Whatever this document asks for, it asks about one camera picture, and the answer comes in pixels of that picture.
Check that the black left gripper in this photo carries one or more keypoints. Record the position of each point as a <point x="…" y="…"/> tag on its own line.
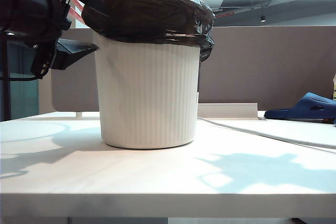
<point x="50" y="19"/>

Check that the black plastic garbage bag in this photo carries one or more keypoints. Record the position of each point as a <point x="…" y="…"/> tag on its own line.
<point x="149" y="14"/>

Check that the white ribbed plastic trash can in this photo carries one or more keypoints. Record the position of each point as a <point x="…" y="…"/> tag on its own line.
<point x="147" y="98"/>

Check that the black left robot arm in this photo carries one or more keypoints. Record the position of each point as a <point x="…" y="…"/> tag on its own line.
<point x="23" y="6"/>

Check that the grey rounded desk divider panel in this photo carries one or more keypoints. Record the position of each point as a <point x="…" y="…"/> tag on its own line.
<point x="76" y="90"/>

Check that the red ceiling sign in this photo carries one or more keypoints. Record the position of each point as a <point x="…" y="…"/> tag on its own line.
<point x="225" y="14"/>

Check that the small black ceiling spotlight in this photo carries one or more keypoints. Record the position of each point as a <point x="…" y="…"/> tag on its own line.
<point x="263" y="19"/>

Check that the dark blue rubber slipper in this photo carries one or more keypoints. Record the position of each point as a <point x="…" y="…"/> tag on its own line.
<point x="309" y="108"/>

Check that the yellow white package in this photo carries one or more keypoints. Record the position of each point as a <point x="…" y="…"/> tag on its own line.
<point x="335" y="90"/>

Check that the white divider support post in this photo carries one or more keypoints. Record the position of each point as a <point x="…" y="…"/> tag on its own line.
<point x="79" y="114"/>

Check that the black glass door frame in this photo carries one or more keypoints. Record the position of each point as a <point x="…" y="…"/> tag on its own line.
<point x="7" y="98"/>

